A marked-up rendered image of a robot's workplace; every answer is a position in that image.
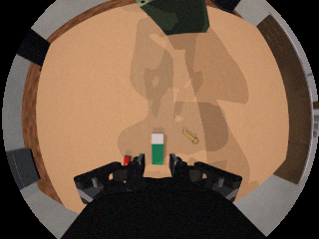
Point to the green and white eraser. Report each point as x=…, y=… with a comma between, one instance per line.
x=157, y=148

